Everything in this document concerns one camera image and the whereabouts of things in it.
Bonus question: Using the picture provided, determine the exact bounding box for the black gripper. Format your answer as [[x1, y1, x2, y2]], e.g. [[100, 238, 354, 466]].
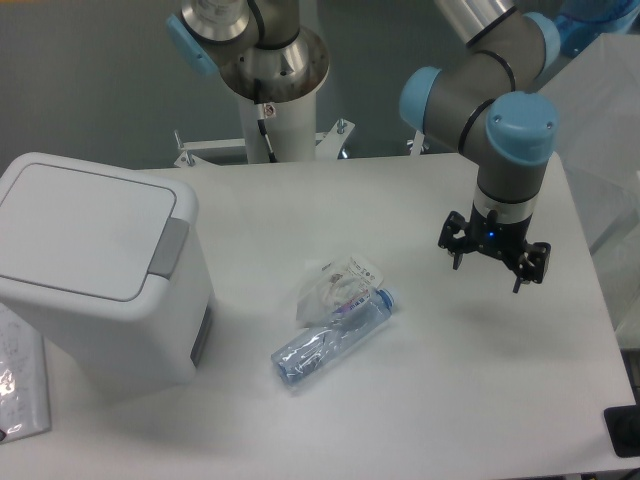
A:
[[438, 198, 551, 293]]

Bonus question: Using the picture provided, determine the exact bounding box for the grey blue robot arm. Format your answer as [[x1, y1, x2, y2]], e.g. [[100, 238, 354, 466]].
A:
[[399, 1, 560, 287]]

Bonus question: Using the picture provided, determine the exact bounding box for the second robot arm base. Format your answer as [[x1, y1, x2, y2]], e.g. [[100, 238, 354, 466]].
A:
[[166, 1, 330, 104]]

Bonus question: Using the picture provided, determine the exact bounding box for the white plastic trash can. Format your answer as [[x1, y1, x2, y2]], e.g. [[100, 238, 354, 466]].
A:
[[1, 152, 213, 383]]

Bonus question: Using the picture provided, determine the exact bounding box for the white trash can lid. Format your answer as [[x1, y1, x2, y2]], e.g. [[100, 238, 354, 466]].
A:
[[1, 155, 197, 302]]

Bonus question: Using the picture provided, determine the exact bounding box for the crushed clear plastic bottle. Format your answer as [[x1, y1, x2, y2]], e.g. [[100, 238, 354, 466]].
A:
[[271, 288, 396, 388]]

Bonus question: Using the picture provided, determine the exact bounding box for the clear plastic wrapper bag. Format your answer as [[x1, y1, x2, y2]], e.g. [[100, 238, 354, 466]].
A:
[[295, 253, 384, 327]]

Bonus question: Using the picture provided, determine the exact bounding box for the black device at edge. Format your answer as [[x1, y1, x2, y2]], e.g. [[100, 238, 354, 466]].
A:
[[604, 405, 639, 458]]

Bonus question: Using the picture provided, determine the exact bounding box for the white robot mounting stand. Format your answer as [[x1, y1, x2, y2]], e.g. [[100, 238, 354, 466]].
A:
[[174, 88, 356, 168]]

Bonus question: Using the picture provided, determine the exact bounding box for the white laminated paper sheet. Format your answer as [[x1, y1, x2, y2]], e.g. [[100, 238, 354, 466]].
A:
[[1, 305, 52, 445]]

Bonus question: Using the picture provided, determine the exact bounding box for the black cable on stand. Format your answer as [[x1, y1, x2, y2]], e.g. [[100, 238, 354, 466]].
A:
[[252, 78, 279, 164]]

